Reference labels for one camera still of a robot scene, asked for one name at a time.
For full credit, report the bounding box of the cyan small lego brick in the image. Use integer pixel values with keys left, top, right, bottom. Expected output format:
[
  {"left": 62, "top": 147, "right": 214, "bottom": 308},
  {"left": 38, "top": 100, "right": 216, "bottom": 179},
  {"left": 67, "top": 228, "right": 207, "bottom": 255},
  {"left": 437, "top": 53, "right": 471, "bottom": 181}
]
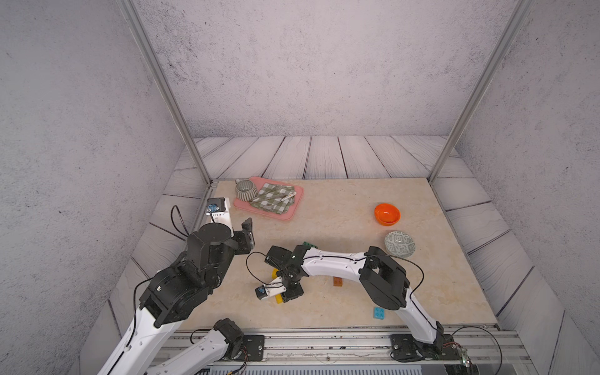
[{"left": 373, "top": 307, "right": 385, "bottom": 320}]

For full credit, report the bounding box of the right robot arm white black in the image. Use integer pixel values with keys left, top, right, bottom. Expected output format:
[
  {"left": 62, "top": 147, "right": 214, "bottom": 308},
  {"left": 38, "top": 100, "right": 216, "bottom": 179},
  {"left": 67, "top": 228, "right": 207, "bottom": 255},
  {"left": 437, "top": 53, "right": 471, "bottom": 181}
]
[{"left": 256, "top": 245, "right": 445, "bottom": 363}]

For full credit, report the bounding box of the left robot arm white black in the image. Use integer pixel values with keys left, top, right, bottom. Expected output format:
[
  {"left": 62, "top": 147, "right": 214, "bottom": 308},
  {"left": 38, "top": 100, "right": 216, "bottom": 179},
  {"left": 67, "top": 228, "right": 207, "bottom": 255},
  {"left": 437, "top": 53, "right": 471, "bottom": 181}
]
[{"left": 100, "top": 219, "right": 255, "bottom": 374}]

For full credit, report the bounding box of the striped ceramic cup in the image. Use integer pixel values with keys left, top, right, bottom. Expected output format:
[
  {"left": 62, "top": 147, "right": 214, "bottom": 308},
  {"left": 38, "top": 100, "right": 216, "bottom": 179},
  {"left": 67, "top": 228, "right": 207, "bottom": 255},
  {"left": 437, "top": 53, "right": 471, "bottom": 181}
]
[{"left": 235, "top": 179, "right": 258, "bottom": 203}]

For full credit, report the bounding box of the green checkered cloth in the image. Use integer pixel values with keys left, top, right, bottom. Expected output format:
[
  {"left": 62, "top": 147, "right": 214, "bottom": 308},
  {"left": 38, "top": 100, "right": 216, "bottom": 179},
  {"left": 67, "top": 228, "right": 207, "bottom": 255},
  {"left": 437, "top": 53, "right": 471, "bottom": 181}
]
[{"left": 249, "top": 183, "right": 296, "bottom": 215}]

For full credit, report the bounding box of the pink plastic tray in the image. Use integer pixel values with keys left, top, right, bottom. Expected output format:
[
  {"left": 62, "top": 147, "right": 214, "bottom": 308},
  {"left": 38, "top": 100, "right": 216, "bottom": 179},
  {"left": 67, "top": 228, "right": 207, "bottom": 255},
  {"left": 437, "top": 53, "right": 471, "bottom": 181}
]
[{"left": 233, "top": 177, "right": 304, "bottom": 220}]

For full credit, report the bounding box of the white utensil on cloth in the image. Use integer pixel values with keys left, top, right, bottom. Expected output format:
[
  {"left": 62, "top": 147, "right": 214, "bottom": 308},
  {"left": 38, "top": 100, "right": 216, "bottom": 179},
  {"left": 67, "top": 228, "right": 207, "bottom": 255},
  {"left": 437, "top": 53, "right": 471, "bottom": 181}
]
[{"left": 275, "top": 192, "right": 297, "bottom": 203}]

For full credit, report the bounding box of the orange plastic bowl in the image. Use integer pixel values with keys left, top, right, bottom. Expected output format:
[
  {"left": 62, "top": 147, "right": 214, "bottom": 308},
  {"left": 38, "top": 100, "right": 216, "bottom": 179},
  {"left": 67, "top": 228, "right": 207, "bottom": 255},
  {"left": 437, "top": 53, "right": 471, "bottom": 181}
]
[{"left": 373, "top": 203, "right": 402, "bottom": 227}]

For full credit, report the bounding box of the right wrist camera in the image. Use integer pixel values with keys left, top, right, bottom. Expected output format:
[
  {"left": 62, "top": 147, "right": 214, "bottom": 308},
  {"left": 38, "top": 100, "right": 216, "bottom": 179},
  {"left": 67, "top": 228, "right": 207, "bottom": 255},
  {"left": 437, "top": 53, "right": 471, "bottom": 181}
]
[{"left": 255, "top": 277, "right": 287, "bottom": 300}]

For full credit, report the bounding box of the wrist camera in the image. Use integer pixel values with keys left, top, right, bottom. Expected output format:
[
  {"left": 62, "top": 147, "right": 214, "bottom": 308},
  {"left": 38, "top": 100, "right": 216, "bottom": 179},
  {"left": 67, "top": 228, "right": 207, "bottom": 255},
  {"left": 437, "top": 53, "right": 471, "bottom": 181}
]
[
  {"left": 255, "top": 277, "right": 287, "bottom": 300},
  {"left": 206, "top": 197, "right": 234, "bottom": 231}
]

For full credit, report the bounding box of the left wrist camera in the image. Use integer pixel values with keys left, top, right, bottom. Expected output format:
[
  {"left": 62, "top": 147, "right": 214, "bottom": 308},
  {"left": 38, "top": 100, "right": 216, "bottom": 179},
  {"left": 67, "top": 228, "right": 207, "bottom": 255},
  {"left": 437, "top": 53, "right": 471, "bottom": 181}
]
[{"left": 206, "top": 197, "right": 234, "bottom": 231}]

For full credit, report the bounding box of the front aluminium rail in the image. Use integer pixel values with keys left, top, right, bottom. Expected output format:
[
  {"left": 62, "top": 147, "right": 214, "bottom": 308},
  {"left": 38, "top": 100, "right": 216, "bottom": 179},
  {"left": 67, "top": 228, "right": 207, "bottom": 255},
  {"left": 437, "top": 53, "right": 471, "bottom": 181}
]
[{"left": 196, "top": 327, "right": 537, "bottom": 374}]

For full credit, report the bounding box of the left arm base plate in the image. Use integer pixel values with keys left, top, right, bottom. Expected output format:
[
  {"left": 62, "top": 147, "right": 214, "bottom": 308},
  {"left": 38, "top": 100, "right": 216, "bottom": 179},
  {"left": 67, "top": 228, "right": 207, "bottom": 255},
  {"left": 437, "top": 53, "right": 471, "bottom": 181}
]
[{"left": 232, "top": 334, "right": 266, "bottom": 363}]

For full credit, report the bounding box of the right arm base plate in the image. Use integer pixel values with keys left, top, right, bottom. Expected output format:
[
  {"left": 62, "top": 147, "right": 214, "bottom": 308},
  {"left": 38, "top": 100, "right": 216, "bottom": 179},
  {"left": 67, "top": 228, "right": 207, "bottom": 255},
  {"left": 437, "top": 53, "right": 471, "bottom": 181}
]
[{"left": 390, "top": 334, "right": 461, "bottom": 363}]

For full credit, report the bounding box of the left aluminium frame post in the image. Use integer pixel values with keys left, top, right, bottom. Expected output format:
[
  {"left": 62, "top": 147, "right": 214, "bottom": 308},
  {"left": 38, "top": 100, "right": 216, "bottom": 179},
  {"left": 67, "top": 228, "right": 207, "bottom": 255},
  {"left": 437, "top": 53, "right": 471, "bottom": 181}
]
[{"left": 117, "top": 0, "right": 213, "bottom": 186}]

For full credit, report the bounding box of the aluminium frame post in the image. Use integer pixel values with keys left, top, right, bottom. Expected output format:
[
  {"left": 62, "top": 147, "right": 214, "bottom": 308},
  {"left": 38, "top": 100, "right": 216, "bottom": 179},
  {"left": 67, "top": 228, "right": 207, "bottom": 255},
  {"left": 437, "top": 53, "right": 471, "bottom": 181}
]
[
  {"left": 427, "top": 0, "right": 534, "bottom": 186},
  {"left": 117, "top": 0, "right": 213, "bottom": 186}
]

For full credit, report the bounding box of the right aluminium frame post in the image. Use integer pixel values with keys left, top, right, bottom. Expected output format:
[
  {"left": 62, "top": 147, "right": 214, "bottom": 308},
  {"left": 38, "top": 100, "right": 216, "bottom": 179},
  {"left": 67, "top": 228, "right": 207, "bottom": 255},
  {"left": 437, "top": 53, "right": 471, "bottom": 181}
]
[{"left": 427, "top": 0, "right": 534, "bottom": 186}]

